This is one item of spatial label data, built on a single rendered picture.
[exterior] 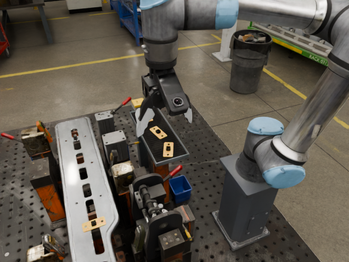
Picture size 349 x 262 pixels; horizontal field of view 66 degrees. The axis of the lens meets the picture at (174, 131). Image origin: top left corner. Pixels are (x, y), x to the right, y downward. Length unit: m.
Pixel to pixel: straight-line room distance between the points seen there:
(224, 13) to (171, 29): 0.11
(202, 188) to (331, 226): 1.28
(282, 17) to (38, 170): 1.09
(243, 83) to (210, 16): 3.15
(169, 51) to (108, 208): 0.71
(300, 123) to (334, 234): 1.75
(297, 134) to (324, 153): 2.31
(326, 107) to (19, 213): 1.45
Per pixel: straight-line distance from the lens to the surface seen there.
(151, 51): 0.59
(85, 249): 1.05
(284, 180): 0.89
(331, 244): 2.44
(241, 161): 1.07
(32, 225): 1.57
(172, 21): 0.57
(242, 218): 1.21
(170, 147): 1.07
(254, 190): 1.06
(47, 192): 1.36
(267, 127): 0.96
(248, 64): 3.56
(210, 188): 1.55
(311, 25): 0.82
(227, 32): 4.58
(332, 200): 2.71
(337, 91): 0.78
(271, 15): 0.76
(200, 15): 0.57
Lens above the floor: 1.89
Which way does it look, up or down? 39 degrees down
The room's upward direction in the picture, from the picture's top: straight up
